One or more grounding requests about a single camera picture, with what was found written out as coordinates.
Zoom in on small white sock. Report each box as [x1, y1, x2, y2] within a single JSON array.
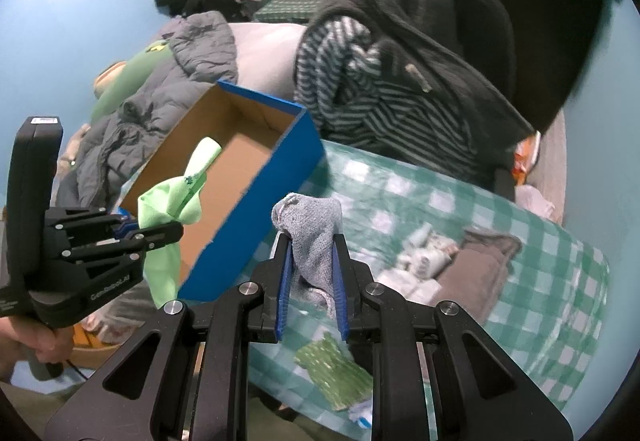
[[348, 397, 373, 429]]

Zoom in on grey sock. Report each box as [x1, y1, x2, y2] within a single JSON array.
[[271, 193, 343, 319]]

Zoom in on blue cardboard box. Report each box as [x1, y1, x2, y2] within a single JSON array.
[[122, 82, 324, 301]]

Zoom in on dark grey fleece robe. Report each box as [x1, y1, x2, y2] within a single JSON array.
[[303, 0, 533, 166]]

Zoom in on green plush pillow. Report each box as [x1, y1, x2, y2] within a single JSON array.
[[90, 39, 172, 125]]

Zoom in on white patterned cloth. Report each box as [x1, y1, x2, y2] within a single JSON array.
[[375, 223, 459, 305]]

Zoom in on far green checkered table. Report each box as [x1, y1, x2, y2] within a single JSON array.
[[253, 0, 320, 24]]

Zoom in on person left hand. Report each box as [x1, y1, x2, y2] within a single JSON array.
[[0, 317, 74, 381]]

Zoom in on green checkered tablecloth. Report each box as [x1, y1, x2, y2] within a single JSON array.
[[240, 138, 612, 437]]

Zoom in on grey puffer jacket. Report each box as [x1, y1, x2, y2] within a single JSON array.
[[54, 11, 239, 207]]

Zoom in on grey brown fleece pouch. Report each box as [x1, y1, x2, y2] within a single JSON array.
[[431, 227, 522, 325]]

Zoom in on light green cloth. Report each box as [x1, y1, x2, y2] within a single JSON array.
[[137, 137, 222, 308]]

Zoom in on green patterned sock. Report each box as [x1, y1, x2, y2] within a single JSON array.
[[294, 331, 373, 411]]

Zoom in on grey bed mattress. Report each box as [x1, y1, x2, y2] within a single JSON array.
[[230, 22, 306, 101]]

